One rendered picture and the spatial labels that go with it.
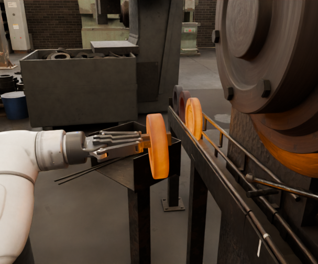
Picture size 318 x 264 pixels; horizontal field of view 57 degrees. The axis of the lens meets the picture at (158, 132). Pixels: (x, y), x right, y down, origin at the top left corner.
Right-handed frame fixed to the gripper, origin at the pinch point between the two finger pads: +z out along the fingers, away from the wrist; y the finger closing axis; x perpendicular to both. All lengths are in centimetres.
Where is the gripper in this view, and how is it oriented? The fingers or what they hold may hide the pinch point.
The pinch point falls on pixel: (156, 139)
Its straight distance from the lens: 69.4
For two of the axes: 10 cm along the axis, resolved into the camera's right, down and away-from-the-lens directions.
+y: 1.3, 3.6, -9.2
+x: -0.5, -9.3, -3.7
